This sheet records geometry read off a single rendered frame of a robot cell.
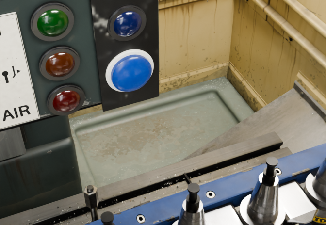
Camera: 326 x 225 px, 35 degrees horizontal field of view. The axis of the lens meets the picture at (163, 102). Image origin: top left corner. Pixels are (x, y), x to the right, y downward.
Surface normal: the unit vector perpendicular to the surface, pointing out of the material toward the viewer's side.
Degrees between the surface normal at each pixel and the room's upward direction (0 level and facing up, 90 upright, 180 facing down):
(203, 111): 0
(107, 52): 90
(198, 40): 90
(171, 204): 0
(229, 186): 0
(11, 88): 90
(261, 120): 24
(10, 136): 90
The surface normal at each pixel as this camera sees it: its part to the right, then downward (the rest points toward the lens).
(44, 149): 0.27, -0.10
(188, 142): 0.00, -0.75
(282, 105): -0.38, -0.58
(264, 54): -0.92, 0.26
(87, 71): 0.39, 0.61
